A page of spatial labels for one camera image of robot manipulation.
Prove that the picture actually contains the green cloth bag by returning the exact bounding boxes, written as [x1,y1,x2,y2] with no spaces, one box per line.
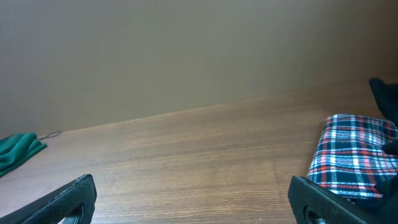
[1,131,62,177]

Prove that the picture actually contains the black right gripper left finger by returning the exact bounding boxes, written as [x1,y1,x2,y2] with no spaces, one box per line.
[1,174,97,224]

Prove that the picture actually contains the dark navy garment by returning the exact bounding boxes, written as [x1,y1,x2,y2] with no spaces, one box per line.
[354,77,398,224]

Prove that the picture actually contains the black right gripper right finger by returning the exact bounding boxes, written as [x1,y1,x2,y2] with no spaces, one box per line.
[288,175,377,224]

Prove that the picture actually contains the plaid checkered shirt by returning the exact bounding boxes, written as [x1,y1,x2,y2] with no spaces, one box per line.
[307,114,397,199]

